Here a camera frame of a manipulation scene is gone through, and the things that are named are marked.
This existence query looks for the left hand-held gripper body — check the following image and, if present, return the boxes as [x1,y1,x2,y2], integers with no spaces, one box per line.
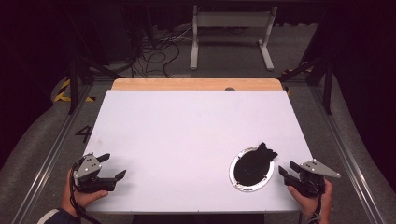
[72,152,119,194]

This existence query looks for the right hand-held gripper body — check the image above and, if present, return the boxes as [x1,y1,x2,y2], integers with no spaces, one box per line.
[284,158,342,199]

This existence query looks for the oval metal plate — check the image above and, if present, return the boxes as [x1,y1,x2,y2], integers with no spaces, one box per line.
[228,147,276,193]

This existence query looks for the person's left hand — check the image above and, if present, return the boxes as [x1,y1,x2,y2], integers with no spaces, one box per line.
[60,169,109,217]

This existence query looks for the person's right hand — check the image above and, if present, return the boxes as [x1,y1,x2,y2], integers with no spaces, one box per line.
[287,179,334,224]

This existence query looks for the white table board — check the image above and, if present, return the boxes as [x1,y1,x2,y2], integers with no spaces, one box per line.
[83,90,314,216]

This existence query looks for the wooden table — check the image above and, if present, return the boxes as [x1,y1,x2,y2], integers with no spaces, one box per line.
[111,77,284,91]

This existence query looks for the white metal stand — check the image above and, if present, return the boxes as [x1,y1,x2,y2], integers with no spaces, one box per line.
[189,4,278,72]

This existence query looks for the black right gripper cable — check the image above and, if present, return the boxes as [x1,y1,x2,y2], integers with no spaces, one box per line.
[309,183,325,224]

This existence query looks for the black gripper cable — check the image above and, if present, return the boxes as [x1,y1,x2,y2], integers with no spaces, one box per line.
[68,161,102,224]
[309,183,325,224]

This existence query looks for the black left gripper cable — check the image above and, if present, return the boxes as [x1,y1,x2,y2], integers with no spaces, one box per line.
[68,161,102,224]

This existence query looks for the aluminium floor rail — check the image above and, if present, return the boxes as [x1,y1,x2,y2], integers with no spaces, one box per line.
[11,83,94,224]
[307,83,388,224]

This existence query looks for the black metal frame stand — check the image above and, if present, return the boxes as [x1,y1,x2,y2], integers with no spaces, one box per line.
[277,54,334,115]
[64,6,124,115]

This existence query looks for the tangle of floor cables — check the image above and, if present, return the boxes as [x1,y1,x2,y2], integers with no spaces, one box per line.
[129,24,195,79]

